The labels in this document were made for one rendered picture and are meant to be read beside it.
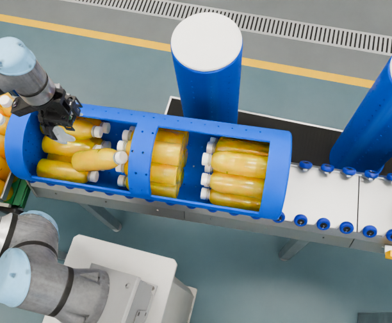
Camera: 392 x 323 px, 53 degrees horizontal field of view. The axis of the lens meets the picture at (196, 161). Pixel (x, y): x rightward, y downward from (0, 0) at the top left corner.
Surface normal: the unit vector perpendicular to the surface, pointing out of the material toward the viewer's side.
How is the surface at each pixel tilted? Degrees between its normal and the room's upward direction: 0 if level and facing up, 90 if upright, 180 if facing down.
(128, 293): 49
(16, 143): 30
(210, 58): 0
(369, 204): 0
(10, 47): 1
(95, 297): 25
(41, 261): 62
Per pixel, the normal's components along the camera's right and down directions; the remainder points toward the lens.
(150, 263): -0.07, -0.36
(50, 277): 0.65, -0.48
